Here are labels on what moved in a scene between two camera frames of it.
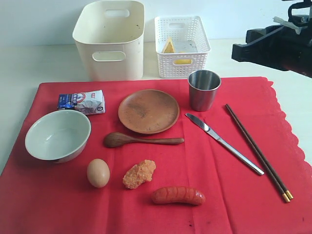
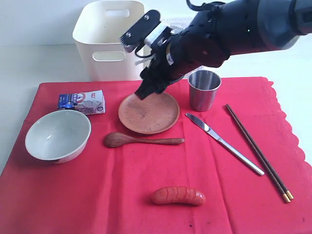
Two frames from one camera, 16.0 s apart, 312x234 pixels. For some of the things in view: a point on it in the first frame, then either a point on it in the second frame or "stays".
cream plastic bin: [110, 34] stays
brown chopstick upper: [263, 155] stays
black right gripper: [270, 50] -> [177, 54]
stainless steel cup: [203, 85] stays
